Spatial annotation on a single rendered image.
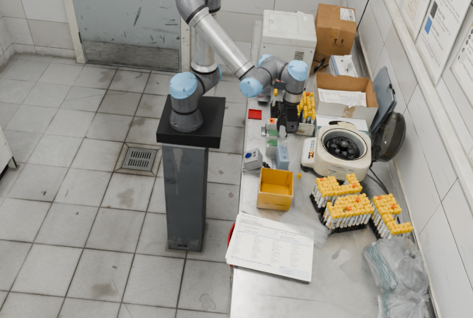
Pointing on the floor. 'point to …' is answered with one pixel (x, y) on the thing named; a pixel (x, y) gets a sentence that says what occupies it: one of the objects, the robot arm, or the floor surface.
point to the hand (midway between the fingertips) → (284, 138)
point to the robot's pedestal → (185, 195)
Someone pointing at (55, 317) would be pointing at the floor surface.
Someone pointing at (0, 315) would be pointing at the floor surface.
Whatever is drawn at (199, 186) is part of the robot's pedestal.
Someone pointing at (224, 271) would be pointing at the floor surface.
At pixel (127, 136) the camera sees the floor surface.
